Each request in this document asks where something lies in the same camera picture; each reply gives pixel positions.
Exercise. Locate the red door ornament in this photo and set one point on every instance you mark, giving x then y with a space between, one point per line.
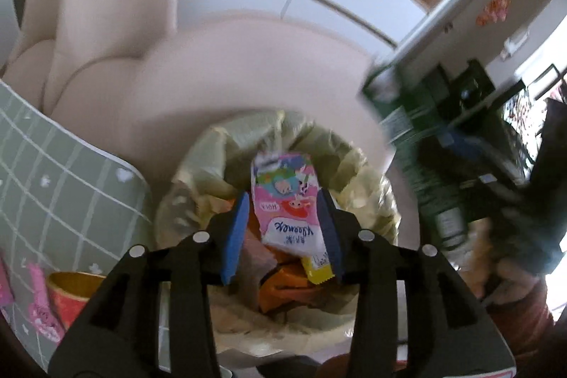
492 11

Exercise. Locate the pink yogurt snack packet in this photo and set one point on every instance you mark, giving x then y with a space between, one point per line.
288 201

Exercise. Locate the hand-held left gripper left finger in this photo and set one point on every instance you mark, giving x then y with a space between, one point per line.
234 236

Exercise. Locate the pink wrapper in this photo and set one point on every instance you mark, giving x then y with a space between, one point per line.
42 302

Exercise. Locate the person's right forearm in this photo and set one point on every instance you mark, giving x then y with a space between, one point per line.
527 316

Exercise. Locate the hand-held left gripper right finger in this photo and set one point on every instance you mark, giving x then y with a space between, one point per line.
330 232

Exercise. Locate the green and white packet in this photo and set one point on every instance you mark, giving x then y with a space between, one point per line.
412 147

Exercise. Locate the trash bin with yellow bag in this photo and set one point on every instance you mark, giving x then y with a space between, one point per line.
208 165

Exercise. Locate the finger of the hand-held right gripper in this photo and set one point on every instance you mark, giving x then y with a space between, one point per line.
460 141

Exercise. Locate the black appliance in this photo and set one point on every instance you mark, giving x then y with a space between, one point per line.
465 90

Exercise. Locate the red paper cup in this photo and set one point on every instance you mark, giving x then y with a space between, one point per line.
73 298

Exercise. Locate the person's right hand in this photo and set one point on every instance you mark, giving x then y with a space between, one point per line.
500 271

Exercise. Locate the orange plastic bag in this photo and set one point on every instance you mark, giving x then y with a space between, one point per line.
283 285

